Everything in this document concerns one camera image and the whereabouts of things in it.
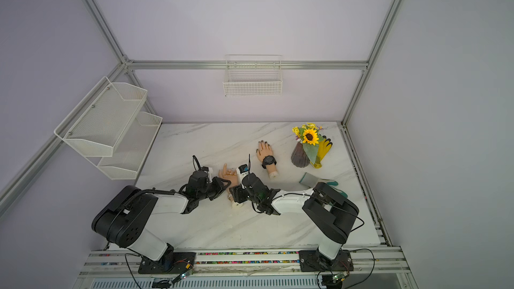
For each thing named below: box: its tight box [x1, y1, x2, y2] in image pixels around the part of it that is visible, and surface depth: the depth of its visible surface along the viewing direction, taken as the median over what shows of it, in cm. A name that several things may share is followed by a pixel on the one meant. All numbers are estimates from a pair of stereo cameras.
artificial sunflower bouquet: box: [291, 122, 324, 164], surface depth 82 cm
